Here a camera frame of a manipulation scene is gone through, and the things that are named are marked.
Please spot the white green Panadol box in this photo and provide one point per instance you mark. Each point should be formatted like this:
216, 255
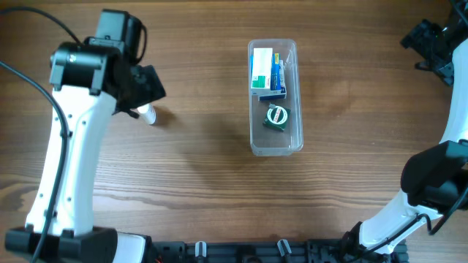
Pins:
261, 69

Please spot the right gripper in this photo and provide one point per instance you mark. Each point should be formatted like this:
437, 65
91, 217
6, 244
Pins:
427, 45

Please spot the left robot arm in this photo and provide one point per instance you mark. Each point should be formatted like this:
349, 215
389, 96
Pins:
91, 83

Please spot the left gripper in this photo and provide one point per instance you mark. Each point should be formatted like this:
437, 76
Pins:
147, 86

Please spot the white spray bottle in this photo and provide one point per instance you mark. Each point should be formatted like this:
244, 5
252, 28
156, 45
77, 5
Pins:
147, 113

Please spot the dark green square box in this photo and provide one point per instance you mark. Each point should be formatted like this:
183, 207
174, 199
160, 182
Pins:
277, 117

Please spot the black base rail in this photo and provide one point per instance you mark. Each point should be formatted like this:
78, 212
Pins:
310, 251

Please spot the clear plastic container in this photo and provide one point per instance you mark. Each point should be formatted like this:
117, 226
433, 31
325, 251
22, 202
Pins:
270, 142

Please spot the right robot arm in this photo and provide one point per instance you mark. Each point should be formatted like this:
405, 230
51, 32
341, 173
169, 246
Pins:
434, 181

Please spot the blue medicine box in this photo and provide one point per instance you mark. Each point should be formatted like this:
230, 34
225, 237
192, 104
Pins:
260, 92

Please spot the white Hansaplast box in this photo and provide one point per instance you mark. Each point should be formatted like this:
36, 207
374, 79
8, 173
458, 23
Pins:
272, 96

